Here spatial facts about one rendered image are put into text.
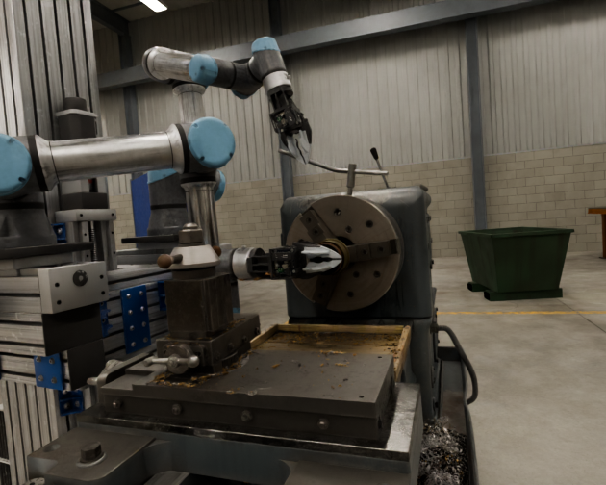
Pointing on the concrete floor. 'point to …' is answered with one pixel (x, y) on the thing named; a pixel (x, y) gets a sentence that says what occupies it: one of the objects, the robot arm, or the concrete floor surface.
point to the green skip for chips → (517, 262)
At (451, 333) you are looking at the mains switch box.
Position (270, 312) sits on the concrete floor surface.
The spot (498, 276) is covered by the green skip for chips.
